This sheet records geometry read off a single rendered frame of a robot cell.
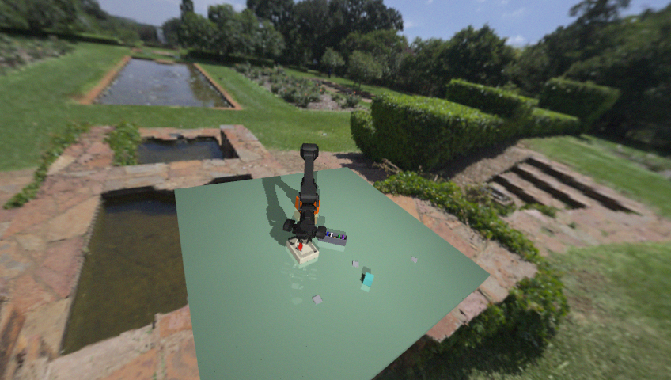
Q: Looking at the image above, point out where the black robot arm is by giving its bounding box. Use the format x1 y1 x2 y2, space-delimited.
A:
295 143 319 240

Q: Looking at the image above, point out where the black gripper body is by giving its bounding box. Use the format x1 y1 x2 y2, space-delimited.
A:
283 219 327 239

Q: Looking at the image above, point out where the white square tray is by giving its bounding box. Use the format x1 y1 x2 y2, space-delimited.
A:
286 238 319 264

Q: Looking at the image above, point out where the small teal cube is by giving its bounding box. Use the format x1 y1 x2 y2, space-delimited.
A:
363 272 374 287

